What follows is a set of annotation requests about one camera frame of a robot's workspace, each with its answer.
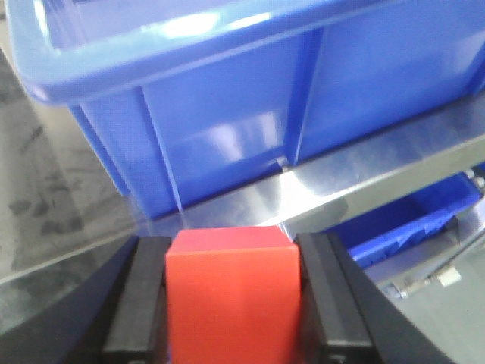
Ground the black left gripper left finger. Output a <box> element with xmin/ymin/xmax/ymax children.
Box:
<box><xmin>1</xmin><ymin>236</ymin><xmax>171</xmax><ymax>363</ymax></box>

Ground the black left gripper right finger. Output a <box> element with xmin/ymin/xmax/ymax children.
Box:
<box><xmin>295</xmin><ymin>233</ymin><xmax>452</xmax><ymax>363</ymax></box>

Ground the red cube block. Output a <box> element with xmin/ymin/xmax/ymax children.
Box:
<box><xmin>166</xmin><ymin>226</ymin><xmax>302</xmax><ymax>363</ymax></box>

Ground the blue bin lower shelf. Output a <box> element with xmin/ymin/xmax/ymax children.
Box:
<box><xmin>328</xmin><ymin>173</ymin><xmax>480</xmax><ymax>268</ymax></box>

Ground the large blue target bin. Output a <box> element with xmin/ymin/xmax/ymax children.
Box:
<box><xmin>5</xmin><ymin>1</ymin><xmax>484</xmax><ymax>218</ymax></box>

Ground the steel wheeled cart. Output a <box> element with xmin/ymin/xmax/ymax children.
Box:
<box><xmin>0</xmin><ymin>49</ymin><xmax>485</xmax><ymax>300</ymax></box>

